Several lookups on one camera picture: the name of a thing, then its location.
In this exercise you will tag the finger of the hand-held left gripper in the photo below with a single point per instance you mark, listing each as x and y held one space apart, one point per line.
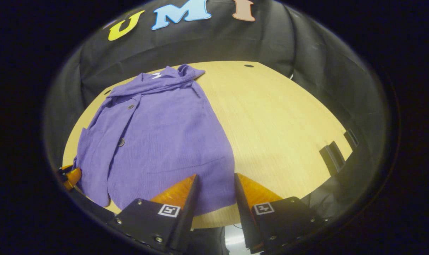
73 177

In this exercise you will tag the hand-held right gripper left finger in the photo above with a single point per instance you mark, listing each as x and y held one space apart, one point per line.
186 219

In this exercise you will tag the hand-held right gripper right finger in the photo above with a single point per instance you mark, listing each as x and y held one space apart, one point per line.
243 216

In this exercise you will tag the purple button shirt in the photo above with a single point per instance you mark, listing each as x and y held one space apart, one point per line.
165 141

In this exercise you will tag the black table clamp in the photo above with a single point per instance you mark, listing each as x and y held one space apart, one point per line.
332 157
351 138

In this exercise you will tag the black backdrop cloth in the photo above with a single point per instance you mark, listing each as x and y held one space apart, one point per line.
324 71

